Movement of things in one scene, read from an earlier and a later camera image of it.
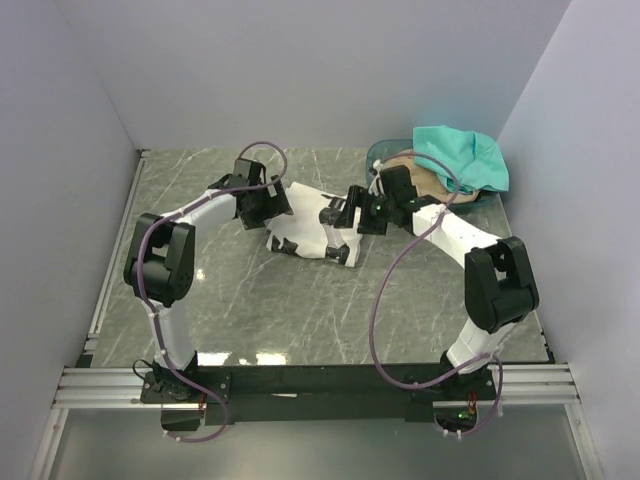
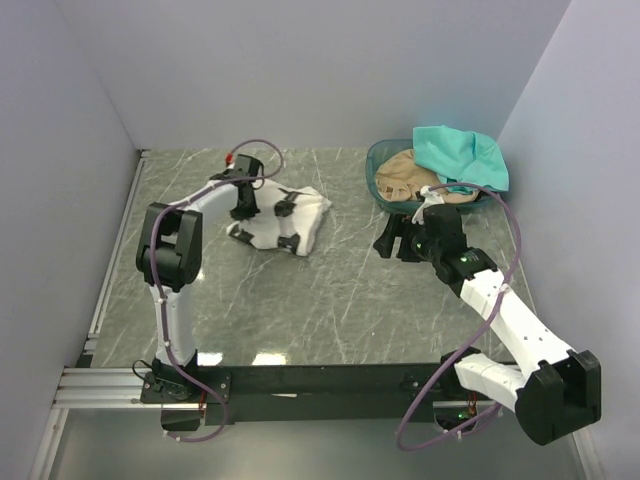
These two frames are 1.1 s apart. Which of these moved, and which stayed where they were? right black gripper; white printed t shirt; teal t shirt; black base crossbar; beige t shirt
Moved: right black gripper; white printed t shirt
Stayed: teal t shirt; black base crossbar; beige t shirt
